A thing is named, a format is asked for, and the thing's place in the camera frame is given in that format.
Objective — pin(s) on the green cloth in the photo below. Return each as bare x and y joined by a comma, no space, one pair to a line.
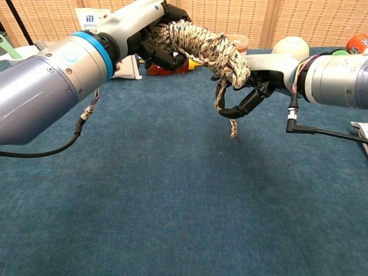
340,52

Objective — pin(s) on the amber honey bottle yellow cap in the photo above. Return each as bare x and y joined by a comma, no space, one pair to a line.
153,70

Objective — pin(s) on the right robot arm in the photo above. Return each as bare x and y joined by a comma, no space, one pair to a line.
333,77

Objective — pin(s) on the beige upturned bowl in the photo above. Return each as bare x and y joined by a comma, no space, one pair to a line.
290,46

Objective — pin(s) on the blue felt table mat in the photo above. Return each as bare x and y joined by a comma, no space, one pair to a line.
184,201

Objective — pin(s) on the bamboo folding screen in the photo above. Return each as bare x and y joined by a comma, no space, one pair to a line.
230,17

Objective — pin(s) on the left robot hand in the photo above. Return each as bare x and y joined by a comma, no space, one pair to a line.
126,17

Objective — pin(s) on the black tripod pole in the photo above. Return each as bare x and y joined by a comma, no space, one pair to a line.
18,24

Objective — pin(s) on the clear jar orange lid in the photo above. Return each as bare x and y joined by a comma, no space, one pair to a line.
241,44

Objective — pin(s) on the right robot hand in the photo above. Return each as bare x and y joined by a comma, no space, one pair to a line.
270,66

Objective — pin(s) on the pale blue plastic mug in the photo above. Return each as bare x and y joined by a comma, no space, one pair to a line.
23,53

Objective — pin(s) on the orange snack package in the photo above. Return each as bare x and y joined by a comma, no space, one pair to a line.
358,43

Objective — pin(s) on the green plastic scoop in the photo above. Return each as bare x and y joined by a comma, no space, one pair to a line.
7,47

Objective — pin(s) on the white bun snack packet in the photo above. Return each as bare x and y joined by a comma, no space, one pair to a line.
362,135

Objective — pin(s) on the white sugar bag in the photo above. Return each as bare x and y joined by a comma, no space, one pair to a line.
89,18

